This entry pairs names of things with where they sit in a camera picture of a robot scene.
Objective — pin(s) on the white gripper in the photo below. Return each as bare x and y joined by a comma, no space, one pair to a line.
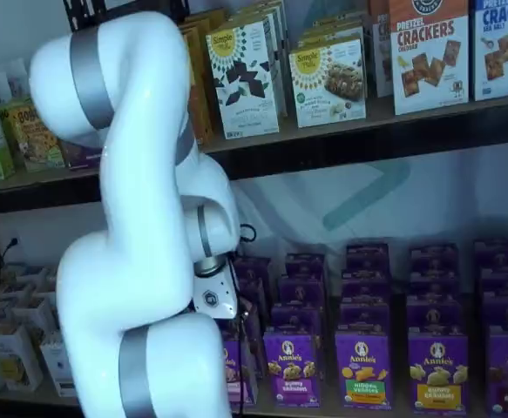
212,298

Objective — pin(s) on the white chocolate pattern box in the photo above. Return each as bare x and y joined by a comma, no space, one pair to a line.
242,82

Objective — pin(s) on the purple box violet patch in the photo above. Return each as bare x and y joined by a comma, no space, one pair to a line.
290,370

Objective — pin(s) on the purple box pink patch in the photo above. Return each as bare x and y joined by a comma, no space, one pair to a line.
234,370

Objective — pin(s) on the white organic pantry box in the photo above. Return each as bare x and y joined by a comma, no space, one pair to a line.
59,366
33,315
14,359

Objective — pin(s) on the sea salt pretzel crackers box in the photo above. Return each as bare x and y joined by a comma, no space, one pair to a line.
504,48

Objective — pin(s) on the Simple Mills bar box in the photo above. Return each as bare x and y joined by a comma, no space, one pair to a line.
327,82
332,30

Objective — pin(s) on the purple box yellow patch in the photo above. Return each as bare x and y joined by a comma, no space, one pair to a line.
438,372

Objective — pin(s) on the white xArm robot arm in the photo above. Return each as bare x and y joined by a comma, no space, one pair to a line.
140,174

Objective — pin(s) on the Simple Mills dark cracker box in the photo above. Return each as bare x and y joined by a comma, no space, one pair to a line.
275,13

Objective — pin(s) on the white backdrop sheet teal logo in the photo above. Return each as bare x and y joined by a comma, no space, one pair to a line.
432,204

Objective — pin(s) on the purple box green patch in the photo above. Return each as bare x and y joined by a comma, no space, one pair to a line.
362,370

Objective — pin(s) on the black metal shelving unit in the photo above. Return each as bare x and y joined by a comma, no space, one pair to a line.
367,150
40,198

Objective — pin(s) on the cheddar pretzel crackers box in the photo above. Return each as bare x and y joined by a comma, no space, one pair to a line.
380,52
430,56

